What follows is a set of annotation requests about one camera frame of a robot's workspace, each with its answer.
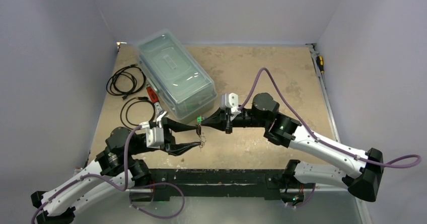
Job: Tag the clear plastic storage box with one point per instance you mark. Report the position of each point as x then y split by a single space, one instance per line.
178 79

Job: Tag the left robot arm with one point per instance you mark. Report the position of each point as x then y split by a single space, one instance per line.
112 169

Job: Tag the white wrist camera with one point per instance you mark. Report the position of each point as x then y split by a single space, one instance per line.
230 101
154 134

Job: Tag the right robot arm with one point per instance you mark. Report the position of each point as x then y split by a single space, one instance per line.
358 171

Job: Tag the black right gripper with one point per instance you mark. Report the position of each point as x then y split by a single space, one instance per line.
227 121

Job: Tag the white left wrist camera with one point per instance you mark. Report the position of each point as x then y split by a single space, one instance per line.
154 134

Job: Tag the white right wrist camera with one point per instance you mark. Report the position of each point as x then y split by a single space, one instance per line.
230 101

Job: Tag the yellow black screwdriver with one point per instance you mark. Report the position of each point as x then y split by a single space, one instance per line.
320 63

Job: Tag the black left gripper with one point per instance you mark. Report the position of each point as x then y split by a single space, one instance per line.
171 147

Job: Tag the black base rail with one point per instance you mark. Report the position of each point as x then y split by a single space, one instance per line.
269 184

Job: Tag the metal key organizer plate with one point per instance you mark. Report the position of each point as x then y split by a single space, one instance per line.
200 135

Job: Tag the red handled adjustable wrench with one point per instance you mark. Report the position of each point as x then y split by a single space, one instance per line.
159 111

